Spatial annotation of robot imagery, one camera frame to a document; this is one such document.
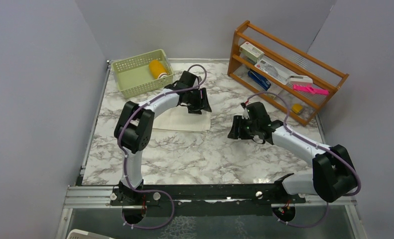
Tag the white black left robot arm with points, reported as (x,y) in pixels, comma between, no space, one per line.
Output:
(134,127)

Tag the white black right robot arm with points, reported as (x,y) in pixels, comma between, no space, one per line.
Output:
(333,174)

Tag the white basket at bottom edge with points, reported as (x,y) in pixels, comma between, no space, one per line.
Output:
(80,234)

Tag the light green plastic basket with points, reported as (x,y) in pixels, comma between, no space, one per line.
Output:
(133,77)

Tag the blue flat object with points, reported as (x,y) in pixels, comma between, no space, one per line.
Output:
(259,79)

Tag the white green small box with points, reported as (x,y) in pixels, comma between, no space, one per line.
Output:
(252,53)

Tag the white towel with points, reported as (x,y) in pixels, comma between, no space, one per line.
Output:
(178,119)

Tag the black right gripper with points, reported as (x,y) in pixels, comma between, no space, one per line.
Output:
(236,131)

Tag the yellow grey sponge block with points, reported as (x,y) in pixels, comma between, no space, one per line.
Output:
(297,109)

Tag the yellow brown bear towel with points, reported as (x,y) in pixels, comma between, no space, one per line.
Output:
(157,69)

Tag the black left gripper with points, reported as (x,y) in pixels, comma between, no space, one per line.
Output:
(201,102)

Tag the pink clip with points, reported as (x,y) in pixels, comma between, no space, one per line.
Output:
(310,89)

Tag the white device on shelf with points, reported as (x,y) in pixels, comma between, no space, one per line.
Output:
(300,80)

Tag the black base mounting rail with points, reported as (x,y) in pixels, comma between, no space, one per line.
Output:
(205,200)

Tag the orange wooden shelf rack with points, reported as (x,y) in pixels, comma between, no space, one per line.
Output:
(294,61)

